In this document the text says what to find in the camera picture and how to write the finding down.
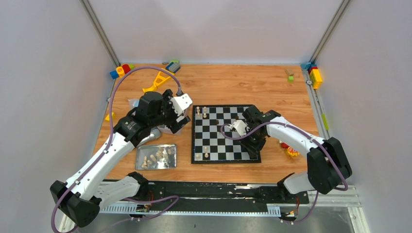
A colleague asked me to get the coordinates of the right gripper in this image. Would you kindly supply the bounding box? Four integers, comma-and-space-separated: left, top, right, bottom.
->
237, 128, 265, 159

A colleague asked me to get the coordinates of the tin box with dark pieces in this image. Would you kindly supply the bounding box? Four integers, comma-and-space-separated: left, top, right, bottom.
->
157, 107, 190, 136

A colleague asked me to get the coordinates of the black silver chess board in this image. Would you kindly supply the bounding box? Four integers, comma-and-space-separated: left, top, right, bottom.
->
191, 104, 261, 164

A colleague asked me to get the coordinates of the tin lid with light pieces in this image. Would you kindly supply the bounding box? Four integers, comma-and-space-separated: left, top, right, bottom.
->
135, 144, 177, 170

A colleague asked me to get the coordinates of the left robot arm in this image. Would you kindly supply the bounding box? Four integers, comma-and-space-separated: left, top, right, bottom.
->
50, 89, 193, 228

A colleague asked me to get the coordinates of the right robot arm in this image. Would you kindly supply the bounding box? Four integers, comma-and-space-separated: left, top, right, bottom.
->
231, 105, 352, 203

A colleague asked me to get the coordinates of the silver microphone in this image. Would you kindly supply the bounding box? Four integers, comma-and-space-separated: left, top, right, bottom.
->
141, 128, 162, 144

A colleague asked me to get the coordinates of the colourful toy car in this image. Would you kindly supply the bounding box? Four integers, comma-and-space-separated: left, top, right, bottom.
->
279, 140, 300, 158

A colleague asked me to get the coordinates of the blue plastic bag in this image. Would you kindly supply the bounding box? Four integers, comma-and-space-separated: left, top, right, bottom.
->
128, 99, 139, 109

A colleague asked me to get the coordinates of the yellow toy saw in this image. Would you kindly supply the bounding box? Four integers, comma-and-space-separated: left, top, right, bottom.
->
142, 69, 175, 93

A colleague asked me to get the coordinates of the blue green toy block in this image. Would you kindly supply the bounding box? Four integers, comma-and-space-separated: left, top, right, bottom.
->
165, 60, 181, 73

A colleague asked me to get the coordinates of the small yellow block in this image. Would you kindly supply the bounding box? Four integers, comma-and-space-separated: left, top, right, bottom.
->
105, 112, 116, 122

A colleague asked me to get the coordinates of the colourful toy blocks left corner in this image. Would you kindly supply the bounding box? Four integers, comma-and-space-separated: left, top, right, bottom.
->
109, 64, 135, 79

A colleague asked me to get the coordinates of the colourful toy blocks corner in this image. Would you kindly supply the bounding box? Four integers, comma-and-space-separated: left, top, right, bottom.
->
109, 64, 135, 79
300, 63, 323, 89

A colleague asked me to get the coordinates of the colourful toy blocks right corner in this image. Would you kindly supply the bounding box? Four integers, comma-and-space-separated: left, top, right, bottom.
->
300, 63, 323, 89

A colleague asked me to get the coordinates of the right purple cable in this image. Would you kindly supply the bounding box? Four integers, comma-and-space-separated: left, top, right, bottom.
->
220, 121, 349, 225

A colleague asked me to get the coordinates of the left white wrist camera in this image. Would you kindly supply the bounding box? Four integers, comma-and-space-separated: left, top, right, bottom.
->
171, 94, 193, 116

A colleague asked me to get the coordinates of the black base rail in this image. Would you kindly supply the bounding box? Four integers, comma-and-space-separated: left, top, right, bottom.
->
132, 181, 309, 213

